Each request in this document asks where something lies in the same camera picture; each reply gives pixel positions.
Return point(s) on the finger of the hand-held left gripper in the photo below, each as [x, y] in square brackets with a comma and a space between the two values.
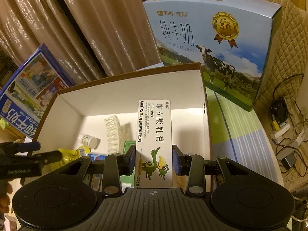
[48, 156]
[27, 145]

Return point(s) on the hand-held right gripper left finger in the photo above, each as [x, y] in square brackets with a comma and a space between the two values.
[131, 160]

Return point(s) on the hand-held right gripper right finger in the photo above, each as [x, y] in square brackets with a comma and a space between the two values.
[177, 160]

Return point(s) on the yellow snack packet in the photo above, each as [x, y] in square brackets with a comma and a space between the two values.
[69, 155]

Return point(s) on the white medicine box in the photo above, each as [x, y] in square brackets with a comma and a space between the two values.
[154, 130]

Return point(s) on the white pill bottle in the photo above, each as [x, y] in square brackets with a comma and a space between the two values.
[89, 140]

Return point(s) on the brown cardboard box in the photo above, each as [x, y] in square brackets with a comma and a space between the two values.
[96, 105]

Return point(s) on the person's left hand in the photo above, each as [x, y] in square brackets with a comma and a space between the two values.
[5, 197]

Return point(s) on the green medicine box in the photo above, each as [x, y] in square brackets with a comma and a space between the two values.
[128, 146]

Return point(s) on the green tissue pack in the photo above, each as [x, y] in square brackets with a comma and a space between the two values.
[4, 124]

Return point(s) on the small blue box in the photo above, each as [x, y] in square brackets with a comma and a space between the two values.
[96, 156]

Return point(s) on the dark blue milk carton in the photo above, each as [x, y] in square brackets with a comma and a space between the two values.
[31, 84]

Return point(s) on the white power strip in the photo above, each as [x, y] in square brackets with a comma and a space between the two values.
[280, 130]

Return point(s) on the grey power adapter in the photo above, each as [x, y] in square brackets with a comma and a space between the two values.
[287, 160]

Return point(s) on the black power adapter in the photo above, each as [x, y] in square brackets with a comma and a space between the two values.
[278, 109]

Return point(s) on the brown patterned curtain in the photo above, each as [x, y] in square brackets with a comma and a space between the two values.
[115, 24]
[36, 28]

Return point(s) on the light blue milk carton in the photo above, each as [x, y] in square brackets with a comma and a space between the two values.
[192, 41]

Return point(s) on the beige quilted chair cover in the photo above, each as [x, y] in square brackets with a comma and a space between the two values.
[293, 41]

